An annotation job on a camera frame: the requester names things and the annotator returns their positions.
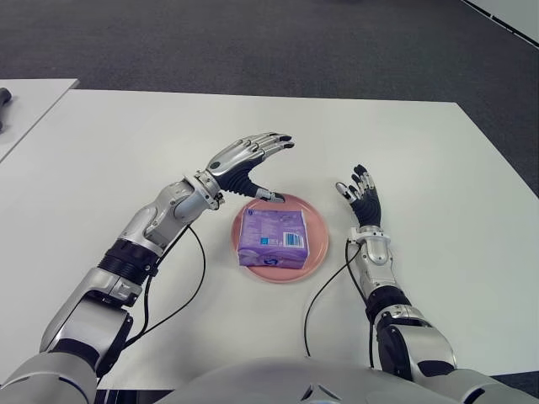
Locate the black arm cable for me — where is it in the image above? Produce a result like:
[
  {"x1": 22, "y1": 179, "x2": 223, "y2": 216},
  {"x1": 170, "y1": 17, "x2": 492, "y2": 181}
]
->
[
  {"x1": 304, "y1": 239, "x2": 378, "y2": 371},
  {"x1": 96, "y1": 225, "x2": 207, "y2": 378}
]

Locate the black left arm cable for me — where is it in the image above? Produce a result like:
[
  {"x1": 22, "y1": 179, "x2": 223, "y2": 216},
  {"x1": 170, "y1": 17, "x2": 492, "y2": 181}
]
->
[{"x1": 96, "y1": 225, "x2": 207, "y2": 378}]

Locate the silver robot torso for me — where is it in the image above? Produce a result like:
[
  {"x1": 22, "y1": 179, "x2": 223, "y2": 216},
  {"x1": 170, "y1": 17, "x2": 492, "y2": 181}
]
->
[{"x1": 155, "y1": 357, "x2": 430, "y2": 404}]

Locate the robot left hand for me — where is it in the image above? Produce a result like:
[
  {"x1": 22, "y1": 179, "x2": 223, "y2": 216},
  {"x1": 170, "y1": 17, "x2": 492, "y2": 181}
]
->
[{"x1": 205, "y1": 131, "x2": 296, "y2": 204}]

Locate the black tool handle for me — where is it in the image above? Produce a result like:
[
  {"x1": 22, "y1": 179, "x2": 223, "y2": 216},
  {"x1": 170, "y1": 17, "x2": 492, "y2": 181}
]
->
[{"x1": 0, "y1": 87, "x2": 13, "y2": 134}]

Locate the purple tissue paper pack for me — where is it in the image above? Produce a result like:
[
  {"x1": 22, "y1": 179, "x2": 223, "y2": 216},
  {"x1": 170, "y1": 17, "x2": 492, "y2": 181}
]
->
[{"x1": 237, "y1": 207, "x2": 309, "y2": 269}]

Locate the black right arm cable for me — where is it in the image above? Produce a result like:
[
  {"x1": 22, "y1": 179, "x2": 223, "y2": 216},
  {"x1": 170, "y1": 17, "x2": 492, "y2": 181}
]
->
[{"x1": 304, "y1": 239, "x2": 378, "y2": 371}]

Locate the pink round plate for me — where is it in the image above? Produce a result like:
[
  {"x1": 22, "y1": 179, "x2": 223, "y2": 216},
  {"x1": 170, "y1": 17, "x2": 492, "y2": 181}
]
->
[{"x1": 232, "y1": 192, "x2": 331, "y2": 284}]

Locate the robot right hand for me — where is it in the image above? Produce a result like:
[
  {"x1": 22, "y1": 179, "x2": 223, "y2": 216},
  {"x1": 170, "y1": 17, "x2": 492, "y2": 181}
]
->
[{"x1": 335, "y1": 164, "x2": 385, "y2": 228}]

